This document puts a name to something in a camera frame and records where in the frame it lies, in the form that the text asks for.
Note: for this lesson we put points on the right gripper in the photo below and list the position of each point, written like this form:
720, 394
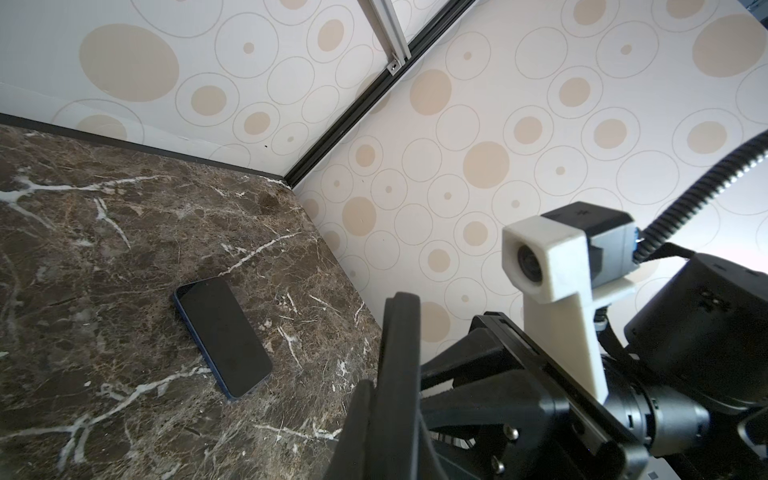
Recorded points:
511, 413

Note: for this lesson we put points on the black phone case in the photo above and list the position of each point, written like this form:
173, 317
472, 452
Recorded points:
384, 435

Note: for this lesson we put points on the blue phone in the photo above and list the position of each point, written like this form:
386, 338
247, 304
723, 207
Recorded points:
223, 334

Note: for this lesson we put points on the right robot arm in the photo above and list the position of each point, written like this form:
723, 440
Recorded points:
687, 383

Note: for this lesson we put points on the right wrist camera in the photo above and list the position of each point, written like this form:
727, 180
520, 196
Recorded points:
569, 263

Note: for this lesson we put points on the right black corner post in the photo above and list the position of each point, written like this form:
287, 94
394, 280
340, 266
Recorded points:
434, 30

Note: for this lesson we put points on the horizontal aluminium rail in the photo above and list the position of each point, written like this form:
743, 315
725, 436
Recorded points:
383, 19

